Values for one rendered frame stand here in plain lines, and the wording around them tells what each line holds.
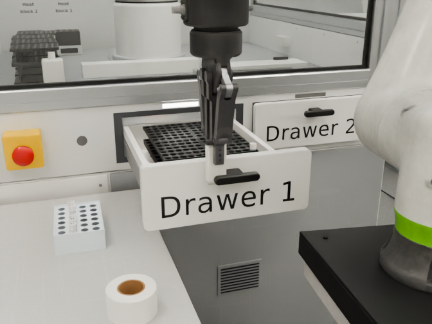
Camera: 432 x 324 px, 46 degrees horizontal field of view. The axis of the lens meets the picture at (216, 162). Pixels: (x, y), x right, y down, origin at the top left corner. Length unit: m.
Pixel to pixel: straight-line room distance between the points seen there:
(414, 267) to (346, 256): 0.11
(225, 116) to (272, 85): 0.48
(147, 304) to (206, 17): 0.39
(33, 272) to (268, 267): 0.68
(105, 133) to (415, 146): 0.65
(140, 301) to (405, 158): 0.40
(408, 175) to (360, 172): 0.65
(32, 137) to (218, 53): 0.48
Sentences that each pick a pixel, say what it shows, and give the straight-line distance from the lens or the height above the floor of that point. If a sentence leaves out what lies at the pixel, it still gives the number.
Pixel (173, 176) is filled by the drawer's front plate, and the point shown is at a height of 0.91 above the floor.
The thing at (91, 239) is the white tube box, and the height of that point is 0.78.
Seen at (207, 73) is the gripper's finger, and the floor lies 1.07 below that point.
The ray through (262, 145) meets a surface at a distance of 1.00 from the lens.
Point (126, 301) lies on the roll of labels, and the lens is 0.71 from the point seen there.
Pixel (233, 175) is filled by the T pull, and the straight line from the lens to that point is 0.80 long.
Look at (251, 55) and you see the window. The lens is 1.17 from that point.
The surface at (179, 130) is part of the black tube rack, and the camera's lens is 1.06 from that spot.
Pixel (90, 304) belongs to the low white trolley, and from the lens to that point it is 0.78.
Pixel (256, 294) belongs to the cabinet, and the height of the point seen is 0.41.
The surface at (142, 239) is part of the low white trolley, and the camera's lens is 0.93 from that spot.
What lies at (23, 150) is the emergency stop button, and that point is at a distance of 1.04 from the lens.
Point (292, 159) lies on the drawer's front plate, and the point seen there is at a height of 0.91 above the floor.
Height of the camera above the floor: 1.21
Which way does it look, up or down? 20 degrees down
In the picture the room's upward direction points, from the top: straight up
